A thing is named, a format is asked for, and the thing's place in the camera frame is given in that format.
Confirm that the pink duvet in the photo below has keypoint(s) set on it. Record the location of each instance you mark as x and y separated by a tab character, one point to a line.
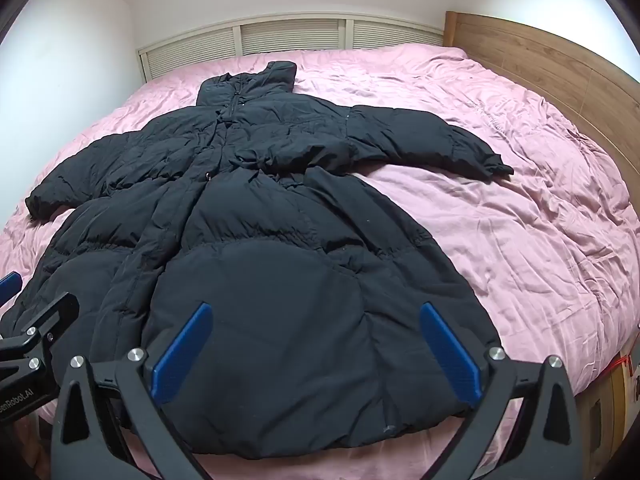
500	235

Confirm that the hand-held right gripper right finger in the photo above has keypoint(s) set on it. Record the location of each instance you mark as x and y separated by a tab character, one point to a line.
450	355

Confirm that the black puffer coat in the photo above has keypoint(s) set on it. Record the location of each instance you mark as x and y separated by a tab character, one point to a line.
275	285

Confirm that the wooden headboard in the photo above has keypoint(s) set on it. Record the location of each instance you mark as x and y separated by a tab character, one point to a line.
550	60

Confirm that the white louvered panel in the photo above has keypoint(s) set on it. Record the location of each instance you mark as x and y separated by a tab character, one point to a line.
290	35

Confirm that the wooden bedside cabinet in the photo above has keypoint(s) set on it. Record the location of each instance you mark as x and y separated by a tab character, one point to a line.
607	410

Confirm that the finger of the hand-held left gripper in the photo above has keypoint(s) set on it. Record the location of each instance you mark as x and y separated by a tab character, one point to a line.
55	315
9	287

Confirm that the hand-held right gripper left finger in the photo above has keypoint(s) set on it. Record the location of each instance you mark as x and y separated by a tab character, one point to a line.
182	355

